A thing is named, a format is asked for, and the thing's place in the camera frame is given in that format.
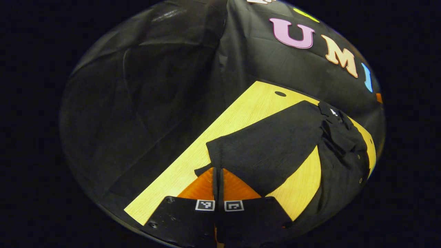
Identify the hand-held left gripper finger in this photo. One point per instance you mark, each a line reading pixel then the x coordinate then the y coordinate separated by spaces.
pixel 221 187
pixel 215 187

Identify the black collared shirt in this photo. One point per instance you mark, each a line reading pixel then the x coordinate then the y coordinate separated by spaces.
pixel 272 148

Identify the black backdrop cloth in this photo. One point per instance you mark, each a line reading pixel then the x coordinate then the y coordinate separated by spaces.
pixel 144 103

